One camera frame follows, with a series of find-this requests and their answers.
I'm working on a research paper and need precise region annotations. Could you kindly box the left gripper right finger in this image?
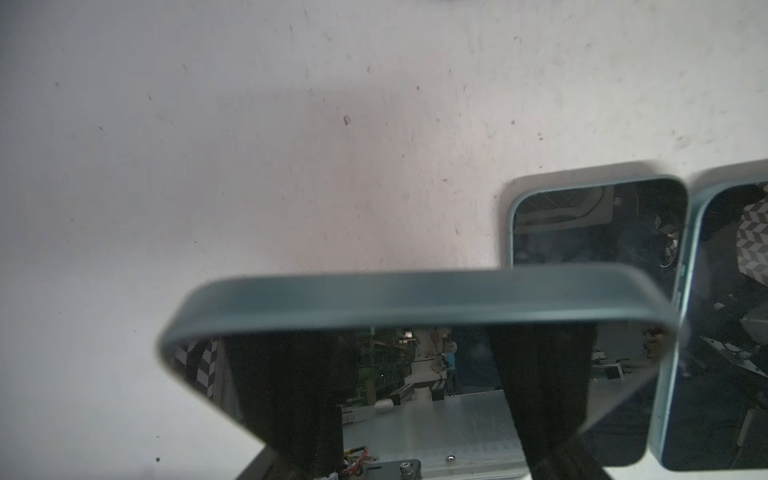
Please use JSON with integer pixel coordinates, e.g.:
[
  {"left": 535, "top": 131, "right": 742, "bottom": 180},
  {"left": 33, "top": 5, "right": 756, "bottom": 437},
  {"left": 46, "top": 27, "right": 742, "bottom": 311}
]
[{"left": 486, "top": 323, "right": 609, "bottom": 479}]

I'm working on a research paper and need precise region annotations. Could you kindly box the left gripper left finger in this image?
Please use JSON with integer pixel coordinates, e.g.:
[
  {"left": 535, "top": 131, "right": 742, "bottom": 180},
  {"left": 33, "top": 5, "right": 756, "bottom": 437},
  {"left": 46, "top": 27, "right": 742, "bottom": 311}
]
[{"left": 224, "top": 330, "right": 360, "bottom": 478}]

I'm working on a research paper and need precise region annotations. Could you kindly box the phone with teal case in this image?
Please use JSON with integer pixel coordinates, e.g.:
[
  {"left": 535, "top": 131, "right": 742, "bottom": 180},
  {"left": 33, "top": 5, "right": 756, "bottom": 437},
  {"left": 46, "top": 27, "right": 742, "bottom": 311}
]
[{"left": 648, "top": 180, "right": 767, "bottom": 471}]

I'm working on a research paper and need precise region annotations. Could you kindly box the black phone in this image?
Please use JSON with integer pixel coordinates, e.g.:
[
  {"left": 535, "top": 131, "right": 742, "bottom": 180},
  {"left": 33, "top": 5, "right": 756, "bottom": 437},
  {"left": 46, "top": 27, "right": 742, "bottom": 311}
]
[
  {"left": 157, "top": 262, "right": 682, "bottom": 457},
  {"left": 506, "top": 175, "right": 689, "bottom": 468}
]

